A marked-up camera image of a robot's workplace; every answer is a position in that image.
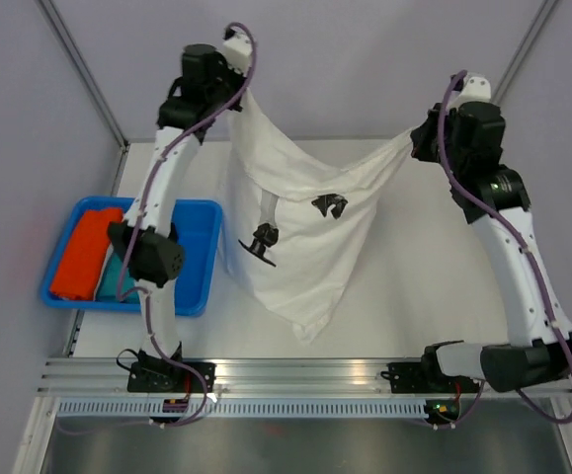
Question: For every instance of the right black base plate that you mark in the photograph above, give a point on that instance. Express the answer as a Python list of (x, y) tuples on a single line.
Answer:
[(410, 377)]

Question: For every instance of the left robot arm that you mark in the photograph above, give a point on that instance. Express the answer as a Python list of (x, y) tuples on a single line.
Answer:
[(146, 240)]

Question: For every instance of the aluminium frame post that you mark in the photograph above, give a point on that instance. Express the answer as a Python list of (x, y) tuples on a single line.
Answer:
[(523, 51), (68, 43)]

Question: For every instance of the white t-shirt with robot print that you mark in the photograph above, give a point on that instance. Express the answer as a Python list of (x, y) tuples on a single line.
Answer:
[(294, 225)]

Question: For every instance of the white slotted cable duct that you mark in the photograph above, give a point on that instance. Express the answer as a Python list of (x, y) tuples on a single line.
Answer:
[(246, 408)]

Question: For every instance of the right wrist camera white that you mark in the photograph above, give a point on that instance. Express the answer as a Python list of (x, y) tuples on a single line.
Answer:
[(471, 88)]

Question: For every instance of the teal rolled t-shirt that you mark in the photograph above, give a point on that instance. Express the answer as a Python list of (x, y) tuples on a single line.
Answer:
[(107, 287)]

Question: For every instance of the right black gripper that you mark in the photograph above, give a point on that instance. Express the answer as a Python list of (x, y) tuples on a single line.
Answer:
[(424, 134)]

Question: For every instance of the orange rolled t-shirt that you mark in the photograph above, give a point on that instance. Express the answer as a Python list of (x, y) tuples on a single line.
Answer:
[(82, 262)]

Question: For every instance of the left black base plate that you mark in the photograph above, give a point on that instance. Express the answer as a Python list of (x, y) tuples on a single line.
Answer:
[(149, 374)]

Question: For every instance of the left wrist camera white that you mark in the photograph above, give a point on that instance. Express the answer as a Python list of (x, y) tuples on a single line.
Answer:
[(239, 51)]

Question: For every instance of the aluminium mounting rail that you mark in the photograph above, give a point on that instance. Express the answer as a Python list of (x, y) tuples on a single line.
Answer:
[(236, 377)]

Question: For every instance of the right aluminium frame post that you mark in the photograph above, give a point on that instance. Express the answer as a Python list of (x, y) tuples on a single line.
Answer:
[(523, 51)]

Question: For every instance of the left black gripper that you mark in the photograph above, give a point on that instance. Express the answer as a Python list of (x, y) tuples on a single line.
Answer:
[(225, 69)]

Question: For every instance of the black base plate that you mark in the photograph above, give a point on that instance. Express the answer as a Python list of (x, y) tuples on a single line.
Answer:
[(149, 374), (410, 377)]

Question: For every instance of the left aluminium frame post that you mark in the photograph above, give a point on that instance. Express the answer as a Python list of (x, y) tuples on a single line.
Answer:
[(68, 43)]

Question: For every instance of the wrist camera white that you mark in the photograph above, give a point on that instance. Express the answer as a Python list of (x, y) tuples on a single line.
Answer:
[(239, 51), (471, 88)]

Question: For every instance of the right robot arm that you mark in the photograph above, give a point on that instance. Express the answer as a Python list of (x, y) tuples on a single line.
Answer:
[(496, 205)]

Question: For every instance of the blue plastic bin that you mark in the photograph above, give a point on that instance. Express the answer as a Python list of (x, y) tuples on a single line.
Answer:
[(198, 223)]

